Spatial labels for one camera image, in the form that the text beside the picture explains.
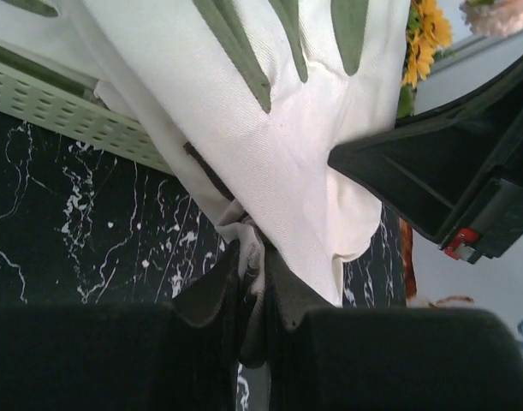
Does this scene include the small sunflower pot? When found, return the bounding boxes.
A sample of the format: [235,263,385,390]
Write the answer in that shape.
[396,0,453,120]

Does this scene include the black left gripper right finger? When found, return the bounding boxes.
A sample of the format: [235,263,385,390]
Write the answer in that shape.
[265,248,523,410]

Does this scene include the artificial flower bouquet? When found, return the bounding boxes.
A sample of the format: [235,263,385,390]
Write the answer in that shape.
[459,0,523,38]

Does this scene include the white glove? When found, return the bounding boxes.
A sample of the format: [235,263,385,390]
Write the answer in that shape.
[79,0,412,369]

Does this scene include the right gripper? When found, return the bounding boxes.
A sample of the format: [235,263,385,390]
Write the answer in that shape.
[328,55,523,263]

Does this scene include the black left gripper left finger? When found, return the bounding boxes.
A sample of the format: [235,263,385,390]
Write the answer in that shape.
[0,242,240,410]

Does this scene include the pale green storage basket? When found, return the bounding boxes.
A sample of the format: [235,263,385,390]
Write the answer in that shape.
[0,46,172,174]

